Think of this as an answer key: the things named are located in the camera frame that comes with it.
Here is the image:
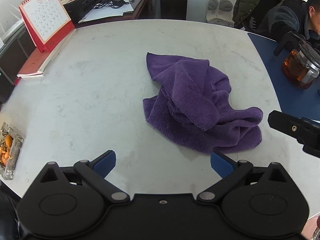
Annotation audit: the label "blue table mat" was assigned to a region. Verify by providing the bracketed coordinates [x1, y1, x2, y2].
[247, 32, 320, 122]

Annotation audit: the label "black printer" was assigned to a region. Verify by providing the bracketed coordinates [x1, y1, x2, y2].
[62, 0, 105, 23]

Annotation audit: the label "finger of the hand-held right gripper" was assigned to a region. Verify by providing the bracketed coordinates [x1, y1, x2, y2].
[267, 110, 320, 158]

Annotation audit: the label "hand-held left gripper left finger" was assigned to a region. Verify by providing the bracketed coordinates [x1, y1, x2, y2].
[37, 150, 130, 204]

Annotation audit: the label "dark wooden desk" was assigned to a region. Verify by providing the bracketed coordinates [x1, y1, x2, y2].
[60, 0, 159, 29]

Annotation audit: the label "purple towel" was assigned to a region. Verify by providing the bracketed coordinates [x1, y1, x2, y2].
[142, 52, 263, 155]

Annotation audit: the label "red hardcover book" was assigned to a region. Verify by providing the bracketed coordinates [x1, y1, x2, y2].
[17, 29, 77, 78]

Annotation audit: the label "green puffer jacket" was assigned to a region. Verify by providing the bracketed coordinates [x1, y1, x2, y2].
[232, 0, 293, 29]

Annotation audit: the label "orange peels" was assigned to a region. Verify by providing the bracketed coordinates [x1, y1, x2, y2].
[0, 134, 14, 167]

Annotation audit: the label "glass teapot with black handle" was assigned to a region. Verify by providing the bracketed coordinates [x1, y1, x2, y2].
[273, 31, 320, 90]

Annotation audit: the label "black power adapter with cable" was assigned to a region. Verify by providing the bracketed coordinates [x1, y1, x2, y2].
[92, 0, 126, 10]

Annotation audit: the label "glass ashtray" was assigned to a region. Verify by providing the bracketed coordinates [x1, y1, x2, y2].
[0, 122, 25, 180]

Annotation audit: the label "white spotted pad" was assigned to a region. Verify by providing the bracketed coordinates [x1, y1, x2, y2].
[207, 10, 235, 27]

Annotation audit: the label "red desk calendar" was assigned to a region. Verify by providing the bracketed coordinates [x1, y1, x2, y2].
[19, 0, 76, 53]

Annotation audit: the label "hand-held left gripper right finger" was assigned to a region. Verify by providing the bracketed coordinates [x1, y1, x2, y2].
[196, 151, 288, 204]

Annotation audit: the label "white paper sheets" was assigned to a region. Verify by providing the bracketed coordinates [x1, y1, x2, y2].
[81, 4, 134, 22]

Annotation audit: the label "black water dispenser cabinet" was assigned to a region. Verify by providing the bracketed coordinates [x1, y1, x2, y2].
[159, 0, 188, 20]

